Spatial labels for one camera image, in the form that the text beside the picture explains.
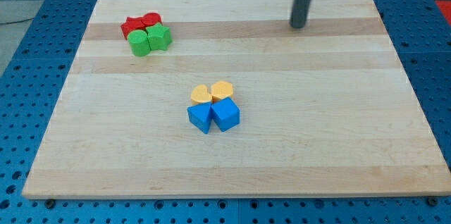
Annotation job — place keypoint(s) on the yellow heart block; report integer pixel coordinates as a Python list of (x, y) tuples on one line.
[(200, 95)]

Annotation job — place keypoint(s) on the yellow pentagon block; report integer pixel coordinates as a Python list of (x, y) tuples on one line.
[(221, 90)]

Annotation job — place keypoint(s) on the red circle block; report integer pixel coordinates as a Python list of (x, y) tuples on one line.
[(150, 19)]

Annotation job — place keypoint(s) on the blue cube block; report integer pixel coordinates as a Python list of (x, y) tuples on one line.
[(226, 114)]

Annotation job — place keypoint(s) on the blue triangle block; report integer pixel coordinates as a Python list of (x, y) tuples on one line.
[(200, 116)]

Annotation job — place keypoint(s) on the green cylinder block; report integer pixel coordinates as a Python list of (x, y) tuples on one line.
[(139, 44)]

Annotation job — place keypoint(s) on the wooden board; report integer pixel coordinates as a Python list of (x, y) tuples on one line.
[(325, 111)]

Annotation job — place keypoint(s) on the green star block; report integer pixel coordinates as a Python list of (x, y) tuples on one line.
[(159, 37)]

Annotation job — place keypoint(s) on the red object at edge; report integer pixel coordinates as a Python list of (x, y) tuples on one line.
[(445, 9)]

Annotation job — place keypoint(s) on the red star block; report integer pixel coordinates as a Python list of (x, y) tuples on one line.
[(131, 24)]

